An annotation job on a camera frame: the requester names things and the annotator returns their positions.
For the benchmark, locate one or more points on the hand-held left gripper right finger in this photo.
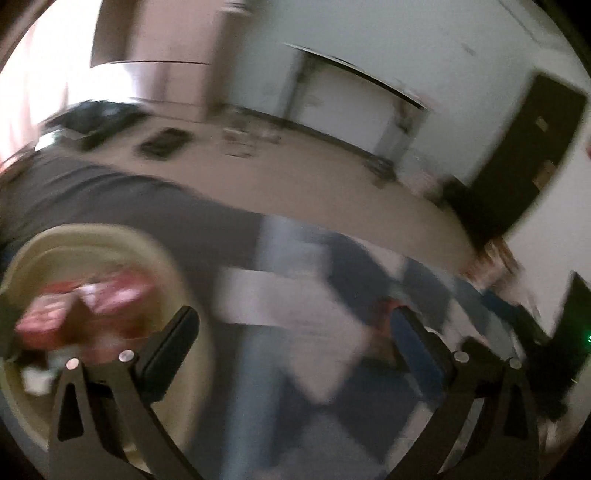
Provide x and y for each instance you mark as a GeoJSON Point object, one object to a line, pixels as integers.
{"type": "Point", "coordinates": [411, 337]}

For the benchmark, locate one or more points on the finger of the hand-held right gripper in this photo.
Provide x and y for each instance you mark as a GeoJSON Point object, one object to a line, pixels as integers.
{"type": "Point", "coordinates": [547, 392]}

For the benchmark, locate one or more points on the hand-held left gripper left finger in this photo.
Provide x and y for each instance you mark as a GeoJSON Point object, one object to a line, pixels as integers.
{"type": "Point", "coordinates": [168, 350]}

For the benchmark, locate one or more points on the cream plastic basin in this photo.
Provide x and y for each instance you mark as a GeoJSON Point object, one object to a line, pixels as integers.
{"type": "Point", "coordinates": [27, 415]}

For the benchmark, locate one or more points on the blue white checkered blanket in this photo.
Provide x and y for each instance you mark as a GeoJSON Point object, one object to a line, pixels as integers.
{"type": "Point", "coordinates": [323, 323]}

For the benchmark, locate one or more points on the printed cardboard box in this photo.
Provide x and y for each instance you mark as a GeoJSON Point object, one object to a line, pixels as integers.
{"type": "Point", "coordinates": [494, 263]}

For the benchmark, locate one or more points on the grey bedsheet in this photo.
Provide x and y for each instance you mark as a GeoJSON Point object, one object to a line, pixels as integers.
{"type": "Point", "coordinates": [138, 198]}

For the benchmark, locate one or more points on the black door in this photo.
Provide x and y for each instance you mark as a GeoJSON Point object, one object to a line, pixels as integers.
{"type": "Point", "coordinates": [521, 152]}

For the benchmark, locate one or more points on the black foam tray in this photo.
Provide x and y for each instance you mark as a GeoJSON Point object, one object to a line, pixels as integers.
{"type": "Point", "coordinates": [161, 143]}

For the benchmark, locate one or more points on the black floor tray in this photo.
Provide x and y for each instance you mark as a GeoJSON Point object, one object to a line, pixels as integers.
{"type": "Point", "coordinates": [92, 120]}

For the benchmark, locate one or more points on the black-legged folding table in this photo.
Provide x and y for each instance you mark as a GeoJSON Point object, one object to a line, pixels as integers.
{"type": "Point", "coordinates": [351, 64]}

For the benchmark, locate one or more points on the pink curtain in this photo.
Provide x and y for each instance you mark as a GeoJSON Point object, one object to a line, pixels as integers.
{"type": "Point", "coordinates": [23, 92]}

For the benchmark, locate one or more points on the wooden wardrobe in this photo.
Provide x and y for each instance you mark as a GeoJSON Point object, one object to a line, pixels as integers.
{"type": "Point", "coordinates": [161, 37]}

